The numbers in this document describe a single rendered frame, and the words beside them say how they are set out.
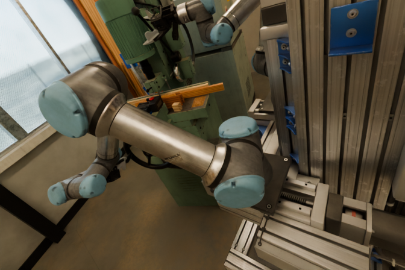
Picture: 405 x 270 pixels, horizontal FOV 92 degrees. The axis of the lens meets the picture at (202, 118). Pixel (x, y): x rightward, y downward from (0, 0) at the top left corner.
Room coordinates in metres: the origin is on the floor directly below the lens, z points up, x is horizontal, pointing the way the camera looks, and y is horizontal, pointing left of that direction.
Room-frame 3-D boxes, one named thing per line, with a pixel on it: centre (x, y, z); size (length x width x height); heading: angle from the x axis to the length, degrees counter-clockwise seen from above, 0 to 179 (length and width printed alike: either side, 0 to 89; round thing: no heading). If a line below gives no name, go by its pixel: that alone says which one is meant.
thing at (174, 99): (1.07, 0.19, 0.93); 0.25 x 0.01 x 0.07; 68
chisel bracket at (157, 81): (1.18, 0.19, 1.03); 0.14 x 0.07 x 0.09; 158
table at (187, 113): (1.06, 0.22, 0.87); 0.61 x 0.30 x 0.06; 68
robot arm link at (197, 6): (0.92, -0.16, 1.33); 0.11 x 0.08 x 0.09; 68
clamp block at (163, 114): (0.98, 0.25, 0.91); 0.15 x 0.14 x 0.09; 68
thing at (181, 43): (1.31, -0.02, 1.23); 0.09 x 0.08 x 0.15; 158
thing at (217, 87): (1.13, 0.10, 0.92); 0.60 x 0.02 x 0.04; 68
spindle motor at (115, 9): (1.17, 0.20, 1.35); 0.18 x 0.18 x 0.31
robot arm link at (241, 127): (0.46, -0.09, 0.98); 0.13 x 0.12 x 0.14; 158
